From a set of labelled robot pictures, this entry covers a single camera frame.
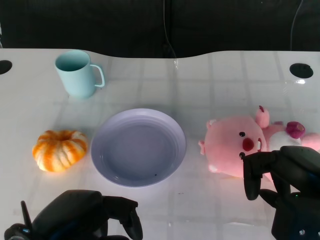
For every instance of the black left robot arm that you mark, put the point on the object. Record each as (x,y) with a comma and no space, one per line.
(17,232)

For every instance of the black table grommet hole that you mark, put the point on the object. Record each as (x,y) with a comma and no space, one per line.
(4,67)
(301,70)

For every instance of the light blue plastic mug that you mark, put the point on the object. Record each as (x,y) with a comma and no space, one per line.
(75,80)

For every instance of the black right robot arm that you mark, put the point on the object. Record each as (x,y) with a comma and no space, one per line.
(295,227)

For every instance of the orange white striped pumpkin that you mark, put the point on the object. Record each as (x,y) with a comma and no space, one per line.
(58,152)

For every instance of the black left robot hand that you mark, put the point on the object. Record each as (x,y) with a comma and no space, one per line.
(75,215)

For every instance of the pink plush pig doll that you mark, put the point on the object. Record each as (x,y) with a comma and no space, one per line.
(227,142)

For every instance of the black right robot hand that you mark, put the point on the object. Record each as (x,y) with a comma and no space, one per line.
(297,170)

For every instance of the lavender round plate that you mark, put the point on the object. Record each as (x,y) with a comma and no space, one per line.
(138,150)

